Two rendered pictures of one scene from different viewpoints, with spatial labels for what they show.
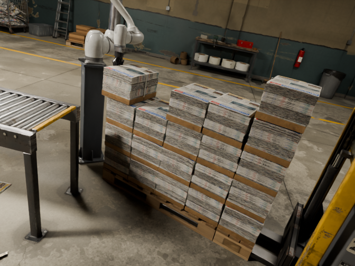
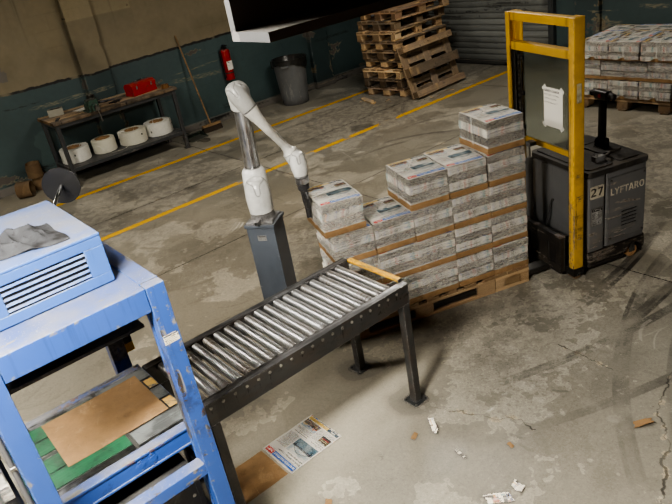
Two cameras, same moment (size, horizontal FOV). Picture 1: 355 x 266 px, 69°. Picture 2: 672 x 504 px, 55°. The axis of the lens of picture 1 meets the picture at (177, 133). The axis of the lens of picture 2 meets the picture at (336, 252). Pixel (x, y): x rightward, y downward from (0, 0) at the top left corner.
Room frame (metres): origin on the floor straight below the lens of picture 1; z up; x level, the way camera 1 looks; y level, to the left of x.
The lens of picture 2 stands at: (-0.89, 3.06, 2.59)
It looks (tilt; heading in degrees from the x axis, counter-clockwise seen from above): 26 degrees down; 320
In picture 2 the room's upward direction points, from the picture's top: 10 degrees counter-clockwise
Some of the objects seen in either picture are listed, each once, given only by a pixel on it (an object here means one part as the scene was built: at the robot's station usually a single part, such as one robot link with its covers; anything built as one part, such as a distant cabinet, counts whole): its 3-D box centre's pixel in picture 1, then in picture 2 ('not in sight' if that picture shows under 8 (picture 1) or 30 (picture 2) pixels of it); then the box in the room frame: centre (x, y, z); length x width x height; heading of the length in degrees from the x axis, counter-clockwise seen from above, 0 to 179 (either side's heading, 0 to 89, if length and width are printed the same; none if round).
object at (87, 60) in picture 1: (91, 59); (261, 215); (2.31, 0.88, 1.03); 0.22 x 0.18 x 0.06; 121
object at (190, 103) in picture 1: (197, 105); (416, 182); (1.86, -0.11, 0.95); 0.38 x 0.29 x 0.23; 155
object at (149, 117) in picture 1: (170, 158); (407, 256); (1.91, 0.01, 0.42); 1.17 x 0.39 x 0.83; 65
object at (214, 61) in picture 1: (223, 55); (115, 126); (8.00, -0.89, 0.55); 1.80 x 0.70 x 1.09; 85
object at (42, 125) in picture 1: (56, 117); (373, 269); (1.48, 0.78, 0.81); 0.43 x 0.03 x 0.02; 175
